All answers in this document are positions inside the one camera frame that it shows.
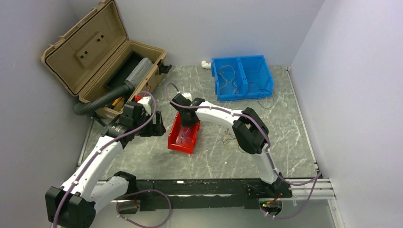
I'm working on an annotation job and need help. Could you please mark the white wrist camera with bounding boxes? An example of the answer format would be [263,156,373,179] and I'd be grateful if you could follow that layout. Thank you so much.
[182,92,193,101]
[134,95,153,115]

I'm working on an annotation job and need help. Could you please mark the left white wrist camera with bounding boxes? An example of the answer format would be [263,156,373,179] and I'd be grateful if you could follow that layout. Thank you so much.
[134,95,153,115]

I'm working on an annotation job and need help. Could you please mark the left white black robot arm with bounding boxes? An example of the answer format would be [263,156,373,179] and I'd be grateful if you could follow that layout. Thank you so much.
[45,102,166,228]

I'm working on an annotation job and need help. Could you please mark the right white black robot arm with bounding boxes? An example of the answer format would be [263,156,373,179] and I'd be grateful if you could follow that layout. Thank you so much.
[169,93,280,197]

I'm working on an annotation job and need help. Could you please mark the white pipe elbow fitting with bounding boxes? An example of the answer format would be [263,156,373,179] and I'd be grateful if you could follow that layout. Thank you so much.
[201,60,211,69]

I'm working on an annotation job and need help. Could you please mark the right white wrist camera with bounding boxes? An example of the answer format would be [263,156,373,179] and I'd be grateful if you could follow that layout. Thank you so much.
[182,92,193,101]

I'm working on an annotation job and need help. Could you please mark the black aluminium base frame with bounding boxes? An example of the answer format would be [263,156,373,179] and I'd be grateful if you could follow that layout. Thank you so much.
[94,178,336,212]

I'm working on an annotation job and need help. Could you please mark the blue divided plastic bin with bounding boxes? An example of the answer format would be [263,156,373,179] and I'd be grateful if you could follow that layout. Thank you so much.
[211,55,274,101]

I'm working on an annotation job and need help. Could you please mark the tan open toolbox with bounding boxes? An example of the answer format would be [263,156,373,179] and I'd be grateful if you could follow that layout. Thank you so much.
[41,0,171,119]

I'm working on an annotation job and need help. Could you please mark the red plastic bin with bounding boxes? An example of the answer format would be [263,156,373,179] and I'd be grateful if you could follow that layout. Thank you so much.
[167,112,200,154]

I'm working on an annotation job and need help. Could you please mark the grey canister in toolbox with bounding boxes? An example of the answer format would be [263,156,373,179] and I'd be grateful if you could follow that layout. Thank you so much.
[124,57,154,91]

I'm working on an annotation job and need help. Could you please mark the black corrugated hose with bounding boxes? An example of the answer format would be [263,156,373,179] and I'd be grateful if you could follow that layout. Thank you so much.
[72,85,133,114]

